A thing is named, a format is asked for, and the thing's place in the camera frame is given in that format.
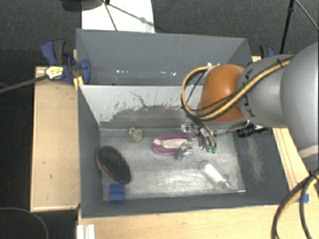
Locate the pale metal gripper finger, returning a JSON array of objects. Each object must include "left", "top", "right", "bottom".
[
  {"left": 180, "top": 120, "right": 200, "bottom": 135},
  {"left": 174, "top": 141, "right": 194, "bottom": 160}
]

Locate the purple and white cloth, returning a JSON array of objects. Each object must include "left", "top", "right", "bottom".
[{"left": 152, "top": 133, "right": 190, "bottom": 155}]

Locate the clear plastic bottle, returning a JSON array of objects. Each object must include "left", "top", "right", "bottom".
[{"left": 198, "top": 160, "right": 233, "bottom": 190}]

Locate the speckled green ball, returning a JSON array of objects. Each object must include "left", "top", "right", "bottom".
[{"left": 127, "top": 126, "right": 144, "bottom": 143}]

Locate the black and red oval disc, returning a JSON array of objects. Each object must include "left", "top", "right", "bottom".
[{"left": 95, "top": 145, "right": 132, "bottom": 185}]

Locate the grey metal bin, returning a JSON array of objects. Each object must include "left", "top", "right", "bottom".
[{"left": 75, "top": 28, "right": 290, "bottom": 219}]

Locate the blue block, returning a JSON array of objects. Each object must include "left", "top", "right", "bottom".
[{"left": 109, "top": 183, "right": 126, "bottom": 202}]

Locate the pale wood board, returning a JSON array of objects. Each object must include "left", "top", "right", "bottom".
[{"left": 29, "top": 66, "right": 82, "bottom": 213}]

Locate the black cylinder on white bracket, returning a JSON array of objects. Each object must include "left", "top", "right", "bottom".
[{"left": 236, "top": 123, "right": 270, "bottom": 138}]

